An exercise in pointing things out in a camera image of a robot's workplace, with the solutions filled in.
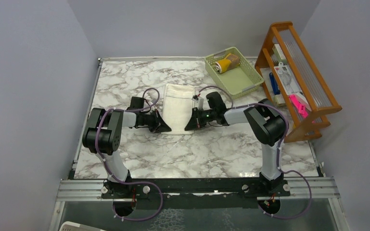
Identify brown yellow bear towel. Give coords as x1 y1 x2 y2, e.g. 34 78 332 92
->
213 53 240 74

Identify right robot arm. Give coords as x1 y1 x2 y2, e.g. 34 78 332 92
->
185 92 288 196

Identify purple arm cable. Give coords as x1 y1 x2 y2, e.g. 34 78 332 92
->
194 85 313 220
95 88 165 222

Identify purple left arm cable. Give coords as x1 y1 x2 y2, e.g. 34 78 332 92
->
95 88 165 222

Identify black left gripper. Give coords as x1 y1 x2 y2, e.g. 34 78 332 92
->
140 108 172 133

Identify blue item on rack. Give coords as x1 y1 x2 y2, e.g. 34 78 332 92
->
269 72 280 95

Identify cream white towel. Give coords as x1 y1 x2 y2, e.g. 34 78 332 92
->
162 84 195 135

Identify pink item on rack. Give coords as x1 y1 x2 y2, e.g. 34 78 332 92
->
289 92 311 118

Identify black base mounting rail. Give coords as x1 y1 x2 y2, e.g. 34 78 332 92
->
101 177 290 210

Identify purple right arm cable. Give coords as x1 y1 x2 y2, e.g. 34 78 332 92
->
194 85 313 220

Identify white bin corner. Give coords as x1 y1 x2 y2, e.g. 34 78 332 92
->
59 221 105 231

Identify small box on rack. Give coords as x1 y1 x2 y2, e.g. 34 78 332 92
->
272 43 287 63

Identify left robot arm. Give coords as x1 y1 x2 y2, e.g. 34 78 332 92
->
82 97 172 198

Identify white packaged item on rack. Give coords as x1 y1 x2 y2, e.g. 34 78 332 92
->
274 62 302 95

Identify orange wooden rack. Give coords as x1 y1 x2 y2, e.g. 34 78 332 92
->
254 21 342 142

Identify light green plastic basket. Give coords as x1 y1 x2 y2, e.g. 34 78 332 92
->
204 47 264 99

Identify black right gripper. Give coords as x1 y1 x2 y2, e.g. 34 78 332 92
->
185 107 217 130

